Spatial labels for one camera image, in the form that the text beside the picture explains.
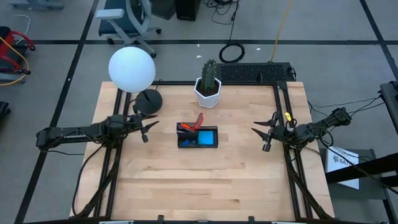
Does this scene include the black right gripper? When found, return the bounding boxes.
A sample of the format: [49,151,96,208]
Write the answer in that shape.
[251,111,296,152]

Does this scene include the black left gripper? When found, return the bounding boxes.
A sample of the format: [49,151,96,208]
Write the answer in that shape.
[124,113,160,144]

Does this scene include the red handled scissors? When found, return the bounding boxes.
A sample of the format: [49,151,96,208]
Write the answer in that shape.
[188,112,205,133]

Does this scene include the blue cloth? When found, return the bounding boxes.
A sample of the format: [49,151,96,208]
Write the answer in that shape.
[197,130,215,146]

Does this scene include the black mesh desk organizer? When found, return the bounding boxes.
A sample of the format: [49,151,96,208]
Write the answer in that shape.
[176,121,220,149]

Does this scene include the grey blue office chair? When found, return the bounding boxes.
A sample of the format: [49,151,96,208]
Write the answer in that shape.
[95,0,162,59]

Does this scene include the white globe table lamp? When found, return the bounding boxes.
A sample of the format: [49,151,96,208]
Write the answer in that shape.
[108,45,164,115]

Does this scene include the white hexagonal plant pot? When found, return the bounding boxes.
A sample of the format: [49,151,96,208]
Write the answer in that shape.
[193,77,223,110]

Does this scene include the green cactus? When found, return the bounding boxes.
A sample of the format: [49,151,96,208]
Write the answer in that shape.
[200,58,218,91]

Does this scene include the white printed paper sheet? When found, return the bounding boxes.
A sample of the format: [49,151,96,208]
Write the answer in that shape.
[325,143,360,190]

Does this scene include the dark grey box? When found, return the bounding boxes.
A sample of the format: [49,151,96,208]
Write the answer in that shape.
[150,0,177,21]

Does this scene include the black computer tower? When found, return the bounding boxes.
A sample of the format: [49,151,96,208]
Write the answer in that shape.
[174,0,201,22]

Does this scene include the dark side table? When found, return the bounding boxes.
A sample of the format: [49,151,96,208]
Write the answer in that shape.
[323,148,398,200]

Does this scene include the red cart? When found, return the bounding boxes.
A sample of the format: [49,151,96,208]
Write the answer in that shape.
[0,26,36,77]

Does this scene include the black aluminium table frame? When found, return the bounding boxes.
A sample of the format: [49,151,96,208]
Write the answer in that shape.
[70,80,335,223]

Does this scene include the coiled black cable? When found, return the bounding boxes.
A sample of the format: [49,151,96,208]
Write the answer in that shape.
[218,42,246,64]

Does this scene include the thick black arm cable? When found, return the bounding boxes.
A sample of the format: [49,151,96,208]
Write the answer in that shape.
[72,144,105,217]

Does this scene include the hanging yellow cable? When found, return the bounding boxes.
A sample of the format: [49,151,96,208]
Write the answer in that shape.
[269,0,294,63]

